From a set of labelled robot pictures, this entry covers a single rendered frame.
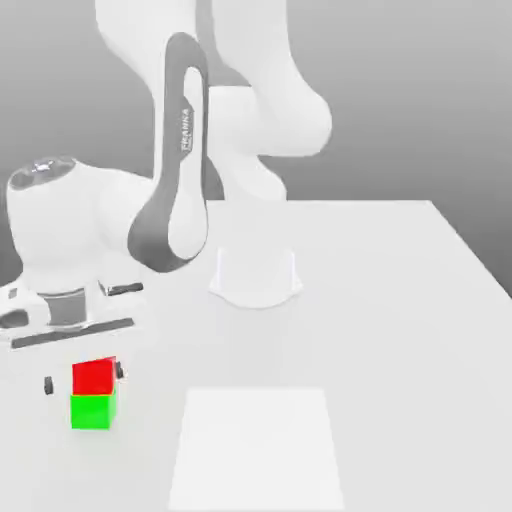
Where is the small green cube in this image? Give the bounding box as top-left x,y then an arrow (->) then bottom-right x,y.
70,386 -> 119,432

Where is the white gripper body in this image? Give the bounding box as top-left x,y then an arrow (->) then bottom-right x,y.
9,316 -> 140,360

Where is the small red cube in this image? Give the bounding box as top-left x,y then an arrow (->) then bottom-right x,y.
72,356 -> 118,396

